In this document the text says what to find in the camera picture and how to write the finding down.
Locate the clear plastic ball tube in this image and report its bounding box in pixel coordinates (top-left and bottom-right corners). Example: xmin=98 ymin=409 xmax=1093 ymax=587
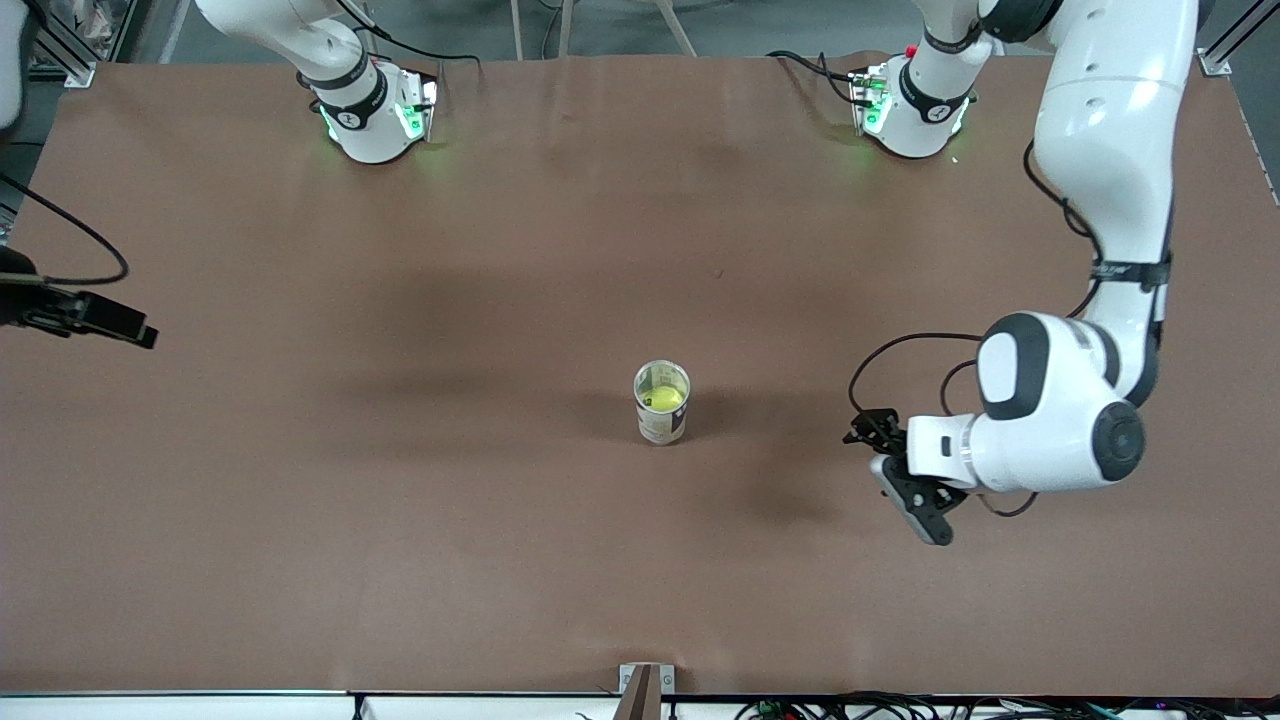
xmin=633 ymin=360 xmax=692 ymax=446

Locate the brown table cover sheet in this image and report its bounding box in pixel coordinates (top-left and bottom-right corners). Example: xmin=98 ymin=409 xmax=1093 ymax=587
xmin=0 ymin=50 xmax=1280 ymax=699

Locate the aluminium frame profile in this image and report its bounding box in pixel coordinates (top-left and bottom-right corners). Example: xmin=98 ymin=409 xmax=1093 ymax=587
xmin=30 ymin=0 xmax=98 ymax=89
xmin=1200 ymin=0 xmax=1280 ymax=78

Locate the black cable bundle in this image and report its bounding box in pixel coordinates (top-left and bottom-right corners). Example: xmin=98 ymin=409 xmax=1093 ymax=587
xmin=735 ymin=690 xmax=1280 ymax=720

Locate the small metal edge bracket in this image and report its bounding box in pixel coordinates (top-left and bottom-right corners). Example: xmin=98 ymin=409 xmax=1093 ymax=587
xmin=618 ymin=663 xmax=676 ymax=720

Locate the black left base cable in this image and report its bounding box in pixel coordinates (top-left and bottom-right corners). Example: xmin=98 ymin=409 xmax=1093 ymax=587
xmin=768 ymin=50 xmax=861 ymax=106

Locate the black base cable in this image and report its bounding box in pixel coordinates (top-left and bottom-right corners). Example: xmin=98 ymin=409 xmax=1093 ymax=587
xmin=768 ymin=50 xmax=861 ymax=106
xmin=340 ymin=0 xmax=483 ymax=71

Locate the white table edge rail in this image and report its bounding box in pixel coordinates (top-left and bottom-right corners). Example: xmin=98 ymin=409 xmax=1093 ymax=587
xmin=0 ymin=690 xmax=621 ymax=720

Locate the black right base cable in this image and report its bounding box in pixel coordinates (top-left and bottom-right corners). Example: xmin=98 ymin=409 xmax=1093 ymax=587
xmin=340 ymin=0 xmax=483 ymax=71

